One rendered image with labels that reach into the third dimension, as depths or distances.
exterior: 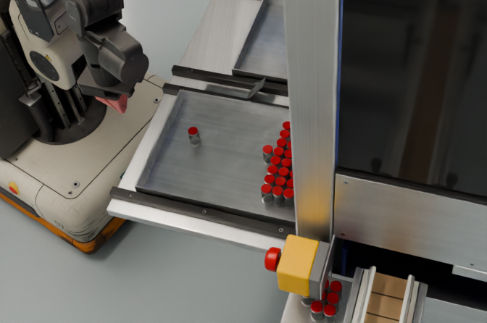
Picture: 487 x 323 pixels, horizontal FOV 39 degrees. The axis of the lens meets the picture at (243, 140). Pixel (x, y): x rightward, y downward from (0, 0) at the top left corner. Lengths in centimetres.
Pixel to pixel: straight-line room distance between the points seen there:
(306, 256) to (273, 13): 75
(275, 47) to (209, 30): 17
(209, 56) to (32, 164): 90
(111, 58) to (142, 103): 127
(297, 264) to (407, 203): 21
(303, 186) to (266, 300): 120
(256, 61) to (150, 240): 98
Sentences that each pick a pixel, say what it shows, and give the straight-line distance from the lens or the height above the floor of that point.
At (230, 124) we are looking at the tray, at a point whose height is 88.
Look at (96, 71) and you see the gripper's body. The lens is 119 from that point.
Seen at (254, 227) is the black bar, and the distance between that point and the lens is 132.
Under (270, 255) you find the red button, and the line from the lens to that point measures 116.
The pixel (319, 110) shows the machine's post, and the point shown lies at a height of 134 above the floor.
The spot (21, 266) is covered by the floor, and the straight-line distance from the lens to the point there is 248.
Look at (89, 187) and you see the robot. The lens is 221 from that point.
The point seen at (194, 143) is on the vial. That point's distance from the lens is 145.
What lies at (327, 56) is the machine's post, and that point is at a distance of 82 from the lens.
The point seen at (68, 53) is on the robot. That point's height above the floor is 79.
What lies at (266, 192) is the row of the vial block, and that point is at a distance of 133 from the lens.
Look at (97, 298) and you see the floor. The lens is 234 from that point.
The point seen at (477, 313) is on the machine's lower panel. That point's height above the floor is 86.
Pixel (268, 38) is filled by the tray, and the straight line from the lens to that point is 165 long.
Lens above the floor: 204
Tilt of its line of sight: 53 degrees down
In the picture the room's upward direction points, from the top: 8 degrees counter-clockwise
